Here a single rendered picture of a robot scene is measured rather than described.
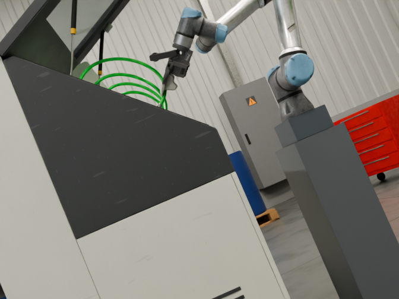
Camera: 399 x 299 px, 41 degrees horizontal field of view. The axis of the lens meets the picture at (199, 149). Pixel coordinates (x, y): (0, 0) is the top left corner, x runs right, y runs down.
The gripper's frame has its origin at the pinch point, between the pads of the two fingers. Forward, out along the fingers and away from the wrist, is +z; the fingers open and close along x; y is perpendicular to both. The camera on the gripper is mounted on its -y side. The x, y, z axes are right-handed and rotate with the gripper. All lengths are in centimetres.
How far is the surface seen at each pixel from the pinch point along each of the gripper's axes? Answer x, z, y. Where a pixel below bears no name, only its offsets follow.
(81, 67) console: 34, 6, -43
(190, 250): -50, 40, 31
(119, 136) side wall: -41.5, 13.0, -4.2
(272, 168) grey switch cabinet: 635, 155, 138
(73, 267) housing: -56, 57, -4
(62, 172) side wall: -47, 30, -18
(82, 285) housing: -57, 61, 1
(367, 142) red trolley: 376, 34, 192
